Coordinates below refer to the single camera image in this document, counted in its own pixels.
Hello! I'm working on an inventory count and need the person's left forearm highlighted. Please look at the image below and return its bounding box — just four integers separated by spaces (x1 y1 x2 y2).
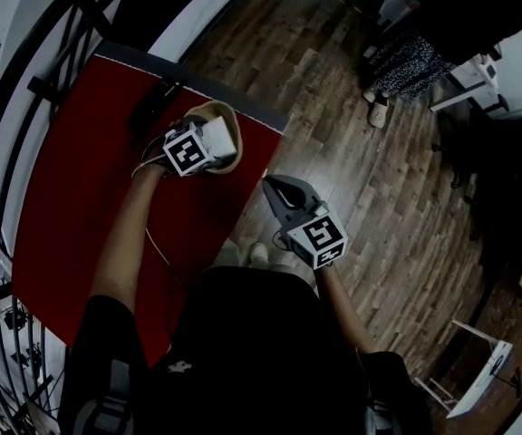
87 161 177 317

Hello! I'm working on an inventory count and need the small white box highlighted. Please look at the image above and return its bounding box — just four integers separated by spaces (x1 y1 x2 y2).
200 115 239 161

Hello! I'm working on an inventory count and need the white platform edge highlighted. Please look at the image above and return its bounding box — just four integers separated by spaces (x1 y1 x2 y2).
146 0 272 63

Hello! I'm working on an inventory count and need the black office chair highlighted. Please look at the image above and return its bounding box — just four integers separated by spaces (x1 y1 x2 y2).
430 105 522 245

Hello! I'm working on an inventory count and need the white folding stand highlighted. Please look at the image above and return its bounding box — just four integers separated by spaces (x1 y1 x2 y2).
413 318 517 421

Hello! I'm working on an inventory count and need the round woven basket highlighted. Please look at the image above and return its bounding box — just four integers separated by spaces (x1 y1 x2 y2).
179 99 245 177

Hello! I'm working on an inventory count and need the black flat device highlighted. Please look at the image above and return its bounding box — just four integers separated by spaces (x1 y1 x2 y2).
126 76 189 136

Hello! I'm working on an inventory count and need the black metal railing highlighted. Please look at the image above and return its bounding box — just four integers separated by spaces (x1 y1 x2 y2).
0 0 228 435

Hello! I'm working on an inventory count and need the person's white shoe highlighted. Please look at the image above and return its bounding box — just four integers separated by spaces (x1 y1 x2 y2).
248 241 270 266

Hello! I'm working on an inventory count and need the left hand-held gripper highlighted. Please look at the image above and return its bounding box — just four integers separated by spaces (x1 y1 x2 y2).
161 114 213 179

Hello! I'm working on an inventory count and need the red tablecloth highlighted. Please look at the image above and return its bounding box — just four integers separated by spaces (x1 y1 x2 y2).
10 53 285 367

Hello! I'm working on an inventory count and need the person's black shirt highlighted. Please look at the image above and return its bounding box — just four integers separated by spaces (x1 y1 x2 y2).
58 265 430 435

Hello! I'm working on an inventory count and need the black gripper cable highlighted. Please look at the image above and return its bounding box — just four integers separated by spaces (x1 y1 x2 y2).
271 227 292 252

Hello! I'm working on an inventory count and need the person's light trouser leg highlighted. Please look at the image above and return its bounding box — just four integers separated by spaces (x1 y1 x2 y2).
217 237 290 276

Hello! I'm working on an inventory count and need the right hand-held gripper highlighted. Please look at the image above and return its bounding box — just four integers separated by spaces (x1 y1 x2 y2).
261 174 350 272

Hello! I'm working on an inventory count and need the white desk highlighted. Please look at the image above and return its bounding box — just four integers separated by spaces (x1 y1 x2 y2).
427 51 512 118

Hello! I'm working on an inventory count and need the person's right forearm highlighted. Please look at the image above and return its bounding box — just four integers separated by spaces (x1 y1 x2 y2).
312 263 379 356

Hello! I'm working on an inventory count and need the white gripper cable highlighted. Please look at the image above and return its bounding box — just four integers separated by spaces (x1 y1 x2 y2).
130 135 199 290

